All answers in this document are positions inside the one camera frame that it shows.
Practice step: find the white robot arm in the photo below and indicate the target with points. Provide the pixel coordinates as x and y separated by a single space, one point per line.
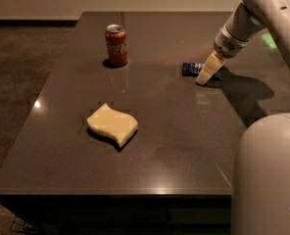
260 200

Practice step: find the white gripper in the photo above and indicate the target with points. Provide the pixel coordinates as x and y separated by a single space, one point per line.
228 44

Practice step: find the yellow green sponge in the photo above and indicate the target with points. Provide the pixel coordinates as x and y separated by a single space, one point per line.
113 124

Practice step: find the blue rxbar blueberry wrapper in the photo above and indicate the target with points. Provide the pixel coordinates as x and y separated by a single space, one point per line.
193 69

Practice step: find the red coke can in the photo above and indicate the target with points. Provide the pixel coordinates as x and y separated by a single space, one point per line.
116 45

